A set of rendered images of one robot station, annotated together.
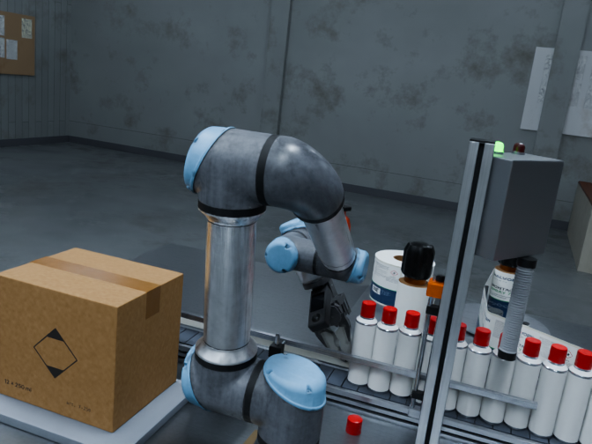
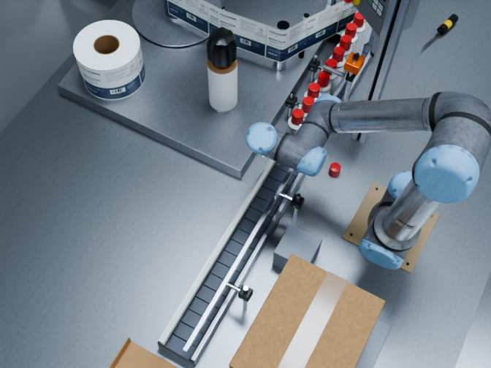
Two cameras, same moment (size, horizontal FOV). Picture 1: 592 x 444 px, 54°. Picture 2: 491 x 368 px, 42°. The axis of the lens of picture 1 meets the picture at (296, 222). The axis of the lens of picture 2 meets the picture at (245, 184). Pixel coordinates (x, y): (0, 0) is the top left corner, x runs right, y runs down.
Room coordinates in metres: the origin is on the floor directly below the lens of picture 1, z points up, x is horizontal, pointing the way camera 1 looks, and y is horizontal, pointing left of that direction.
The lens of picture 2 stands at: (1.26, 0.85, 2.51)
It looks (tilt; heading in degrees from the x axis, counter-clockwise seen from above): 60 degrees down; 279
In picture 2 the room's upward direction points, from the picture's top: 1 degrees clockwise
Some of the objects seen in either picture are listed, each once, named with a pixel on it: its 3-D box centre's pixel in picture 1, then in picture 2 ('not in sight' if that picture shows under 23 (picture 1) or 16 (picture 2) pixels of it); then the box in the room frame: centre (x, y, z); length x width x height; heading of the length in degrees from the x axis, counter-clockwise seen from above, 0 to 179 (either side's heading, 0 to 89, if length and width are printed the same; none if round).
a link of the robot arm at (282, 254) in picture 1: (293, 253); (304, 150); (1.25, 0.00, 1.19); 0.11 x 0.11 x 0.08; 72
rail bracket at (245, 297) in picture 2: not in sight; (237, 296); (1.36, 0.29, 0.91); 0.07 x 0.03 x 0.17; 162
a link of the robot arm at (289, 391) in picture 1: (289, 397); (405, 198); (0.96, -0.02, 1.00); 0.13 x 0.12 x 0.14; 72
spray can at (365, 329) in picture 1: (363, 342); (295, 133); (1.29, -0.19, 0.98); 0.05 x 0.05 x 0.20
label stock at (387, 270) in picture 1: (402, 278); (110, 60); (1.89, -0.38, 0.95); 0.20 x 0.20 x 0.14
